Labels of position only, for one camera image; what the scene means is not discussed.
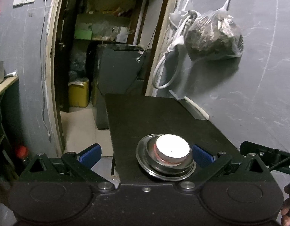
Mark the small steel container white lid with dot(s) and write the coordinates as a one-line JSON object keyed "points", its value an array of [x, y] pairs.
{"points": [[171, 149]]}

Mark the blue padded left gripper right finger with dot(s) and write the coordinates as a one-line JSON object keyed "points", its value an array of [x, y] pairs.
{"points": [[203, 156]]}

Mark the shiny steel bowl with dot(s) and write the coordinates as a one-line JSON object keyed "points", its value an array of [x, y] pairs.
{"points": [[187, 165]]}

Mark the green box on shelf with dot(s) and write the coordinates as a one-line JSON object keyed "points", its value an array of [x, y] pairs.
{"points": [[83, 34]]}

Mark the beige side shelf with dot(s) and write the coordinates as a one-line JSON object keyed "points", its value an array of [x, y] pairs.
{"points": [[7, 82]]}

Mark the yellow jerrycan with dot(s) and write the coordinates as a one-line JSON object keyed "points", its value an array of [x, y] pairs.
{"points": [[78, 93]]}

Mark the right hand of person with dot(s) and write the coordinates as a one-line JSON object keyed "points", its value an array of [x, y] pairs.
{"points": [[285, 211]]}

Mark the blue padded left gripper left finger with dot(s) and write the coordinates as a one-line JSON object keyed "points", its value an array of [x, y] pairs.
{"points": [[90, 156]]}

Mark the dark grey cabinet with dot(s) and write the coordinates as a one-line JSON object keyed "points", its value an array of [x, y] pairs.
{"points": [[117, 67]]}

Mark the knife with white handle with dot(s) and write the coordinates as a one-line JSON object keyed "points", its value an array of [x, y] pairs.
{"points": [[194, 109]]}

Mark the plastic bag of dark material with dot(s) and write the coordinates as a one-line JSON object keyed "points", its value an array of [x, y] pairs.
{"points": [[214, 36]]}

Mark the steel plate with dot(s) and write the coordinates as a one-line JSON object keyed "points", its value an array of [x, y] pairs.
{"points": [[143, 162]]}

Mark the red capped dark bottle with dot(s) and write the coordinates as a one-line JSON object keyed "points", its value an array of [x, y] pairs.
{"points": [[23, 155]]}

